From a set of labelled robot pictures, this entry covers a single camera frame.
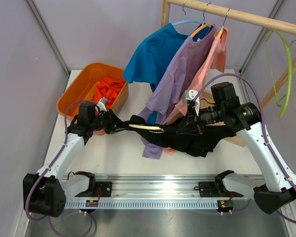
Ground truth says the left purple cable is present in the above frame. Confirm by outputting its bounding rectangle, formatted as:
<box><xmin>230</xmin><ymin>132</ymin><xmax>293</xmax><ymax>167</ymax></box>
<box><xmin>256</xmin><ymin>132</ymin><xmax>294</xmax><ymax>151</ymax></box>
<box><xmin>22</xmin><ymin>99</ymin><xmax>98</xmax><ymax>237</ymax></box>

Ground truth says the orange plastic basket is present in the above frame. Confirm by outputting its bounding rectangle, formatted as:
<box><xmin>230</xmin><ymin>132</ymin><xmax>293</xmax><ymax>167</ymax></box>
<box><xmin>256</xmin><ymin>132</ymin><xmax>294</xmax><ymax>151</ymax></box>
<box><xmin>57</xmin><ymin>62</ymin><xmax>129</xmax><ymax>136</ymax></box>

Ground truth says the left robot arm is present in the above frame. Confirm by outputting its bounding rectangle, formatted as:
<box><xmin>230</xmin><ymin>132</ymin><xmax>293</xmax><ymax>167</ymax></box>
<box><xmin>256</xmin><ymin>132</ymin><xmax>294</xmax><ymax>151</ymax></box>
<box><xmin>23</xmin><ymin>100</ymin><xmax>128</xmax><ymax>220</ymax></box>

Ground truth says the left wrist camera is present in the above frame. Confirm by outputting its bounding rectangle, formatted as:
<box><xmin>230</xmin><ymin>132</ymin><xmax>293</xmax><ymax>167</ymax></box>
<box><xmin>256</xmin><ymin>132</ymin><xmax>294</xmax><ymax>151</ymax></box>
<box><xmin>96</xmin><ymin>97</ymin><xmax>108</xmax><ymax>113</ymax></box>

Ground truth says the lilac t shirt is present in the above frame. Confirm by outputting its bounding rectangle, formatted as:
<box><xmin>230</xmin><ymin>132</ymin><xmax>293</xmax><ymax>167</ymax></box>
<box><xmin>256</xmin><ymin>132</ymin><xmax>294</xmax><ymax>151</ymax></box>
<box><xmin>138</xmin><ymin>24</ymin><xmax>218</xmax><ymax>160</ymax></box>

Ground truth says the cream yellow hanger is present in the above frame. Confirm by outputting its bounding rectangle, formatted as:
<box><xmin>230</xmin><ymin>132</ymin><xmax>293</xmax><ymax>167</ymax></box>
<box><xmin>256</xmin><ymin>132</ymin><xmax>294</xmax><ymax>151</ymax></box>
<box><xmin>217</xmin><ymin>8</ymin><xmax>230</xmax><ymax>38</ymax></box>

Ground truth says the orange brown hanger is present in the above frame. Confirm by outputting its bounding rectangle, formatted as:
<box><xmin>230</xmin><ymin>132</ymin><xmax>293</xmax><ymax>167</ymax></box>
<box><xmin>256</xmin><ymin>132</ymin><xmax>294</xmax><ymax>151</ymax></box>
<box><xmin>190</xmin><ymin>2</ymin><xmax>215</xmax><ymax>38</ymax></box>

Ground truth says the lime green hanger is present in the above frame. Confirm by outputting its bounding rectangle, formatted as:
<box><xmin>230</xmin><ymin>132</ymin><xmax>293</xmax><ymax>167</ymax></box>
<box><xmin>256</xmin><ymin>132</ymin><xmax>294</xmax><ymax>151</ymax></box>
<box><xmin>262</xmin><ymin>29</ymin><xmax>296</xmax><ymax>118</ymax></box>

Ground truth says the blue t shirt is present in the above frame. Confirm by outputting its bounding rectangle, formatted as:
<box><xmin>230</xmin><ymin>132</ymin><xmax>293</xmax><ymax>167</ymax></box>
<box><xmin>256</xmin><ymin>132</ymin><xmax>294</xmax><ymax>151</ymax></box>
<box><xmin>123</xmin><ymin>23</ymin><xmax>213</xmax><ymax>124</ymax></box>

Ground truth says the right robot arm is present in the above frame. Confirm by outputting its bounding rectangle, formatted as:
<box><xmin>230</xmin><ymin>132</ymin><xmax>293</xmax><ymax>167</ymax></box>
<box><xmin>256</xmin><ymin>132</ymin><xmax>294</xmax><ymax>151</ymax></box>
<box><xmin>177</xmin><ymin>82</ymin><xmax>296</xmax><ymax>214</ymax></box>

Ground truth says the aluminium mounting rail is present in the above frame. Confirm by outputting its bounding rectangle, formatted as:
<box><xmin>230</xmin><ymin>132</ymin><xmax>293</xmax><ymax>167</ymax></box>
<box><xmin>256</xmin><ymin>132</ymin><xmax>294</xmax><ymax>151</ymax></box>
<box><xmin>14</xmin><ymin>174</ymin><xmax>296</xmax><ymax>237</ymax></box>

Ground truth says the light blue hanger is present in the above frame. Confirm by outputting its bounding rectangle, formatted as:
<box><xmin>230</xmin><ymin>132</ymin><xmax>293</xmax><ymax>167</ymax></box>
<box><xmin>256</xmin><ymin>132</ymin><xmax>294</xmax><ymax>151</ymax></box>
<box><xmin>172</xmin><ymin>0</ymin><xmax>202</xmax><ymax>26</ymax></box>

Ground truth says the white hanger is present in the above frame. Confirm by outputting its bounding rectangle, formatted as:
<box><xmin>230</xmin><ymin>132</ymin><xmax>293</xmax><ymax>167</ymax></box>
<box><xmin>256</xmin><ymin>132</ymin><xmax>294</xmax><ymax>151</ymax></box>
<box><xmin>128</xmin><ymin>124</ymin><xmax>164</xmax><ymax>132</ymax></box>

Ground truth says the wooden clothes rack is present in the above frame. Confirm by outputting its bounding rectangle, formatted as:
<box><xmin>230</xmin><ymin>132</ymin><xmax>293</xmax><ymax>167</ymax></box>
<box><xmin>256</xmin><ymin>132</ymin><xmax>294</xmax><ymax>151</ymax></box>
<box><xmin>160</xmin><ymin>0</ymin><xmax>296</xmax><ymax>148</ymax></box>

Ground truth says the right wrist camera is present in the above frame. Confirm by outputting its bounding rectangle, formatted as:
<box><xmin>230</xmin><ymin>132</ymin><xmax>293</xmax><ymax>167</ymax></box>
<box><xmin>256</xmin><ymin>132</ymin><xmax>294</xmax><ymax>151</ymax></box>
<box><xmin>183</xmin><ymin>89</ymin><xmax>200</xmax><ymax>117</ymax></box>

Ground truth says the black t shirt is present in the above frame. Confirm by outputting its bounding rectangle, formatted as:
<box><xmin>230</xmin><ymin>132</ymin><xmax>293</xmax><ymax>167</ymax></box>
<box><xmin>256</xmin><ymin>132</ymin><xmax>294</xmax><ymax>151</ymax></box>
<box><xmin>133</xmin><ymin>118</ymin><xmax>236</xmax><ymax>159</ymax></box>

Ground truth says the orange t shirt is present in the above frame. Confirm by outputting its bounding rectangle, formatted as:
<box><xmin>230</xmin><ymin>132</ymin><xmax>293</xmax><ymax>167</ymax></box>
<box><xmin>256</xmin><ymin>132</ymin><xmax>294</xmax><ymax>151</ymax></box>
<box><xmin>92</xmin><ymin>77</ymin><xmax>125</xmax><ymax>109</ymax></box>

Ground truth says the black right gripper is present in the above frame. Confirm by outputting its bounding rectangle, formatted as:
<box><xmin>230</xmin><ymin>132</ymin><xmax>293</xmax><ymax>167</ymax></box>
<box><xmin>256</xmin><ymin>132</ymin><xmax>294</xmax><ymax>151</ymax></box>
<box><xmin>177</xmin><ymin>104</ymin><xmax>225</xmax><ymax>135</ymax></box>

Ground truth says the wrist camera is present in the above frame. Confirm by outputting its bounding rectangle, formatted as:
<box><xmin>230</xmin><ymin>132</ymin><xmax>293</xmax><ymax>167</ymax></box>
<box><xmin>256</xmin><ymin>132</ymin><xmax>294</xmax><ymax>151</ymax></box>
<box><xmin>183</xmin><ymin>89</ymin><xmax>200</xmax><ymax>117</ymax></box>
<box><xmin>96</xmin><ymin>97</ymin><xmax>108</xmax><ymax>113</ymax></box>

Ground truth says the purple cable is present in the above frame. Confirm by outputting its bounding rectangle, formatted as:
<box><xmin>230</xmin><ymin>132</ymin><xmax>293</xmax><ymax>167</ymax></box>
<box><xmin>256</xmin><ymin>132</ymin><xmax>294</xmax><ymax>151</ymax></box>
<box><xmin>22</xmin><ymin>99</ymin><xmax>98</xmax><ymax>237</ymax></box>
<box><xmin>191</xmin><ymin>73</ymin><xmax>296</xmax><ymax>225</ymax></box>

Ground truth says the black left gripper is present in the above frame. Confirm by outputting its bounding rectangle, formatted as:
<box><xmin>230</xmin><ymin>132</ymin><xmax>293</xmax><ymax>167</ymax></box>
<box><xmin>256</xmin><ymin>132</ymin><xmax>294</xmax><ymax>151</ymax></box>
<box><xmin>90</xmin><ymin>109</ymin><xmax>129</xmax><ymax>135</ymax></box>

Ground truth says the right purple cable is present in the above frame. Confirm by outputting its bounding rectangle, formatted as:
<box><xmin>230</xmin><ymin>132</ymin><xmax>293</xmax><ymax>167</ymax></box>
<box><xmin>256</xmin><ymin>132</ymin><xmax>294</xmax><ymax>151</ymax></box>
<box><xmin>191</xmin><ymin>73</ymin><xmax>296</xmax><ymax>225</ymax></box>

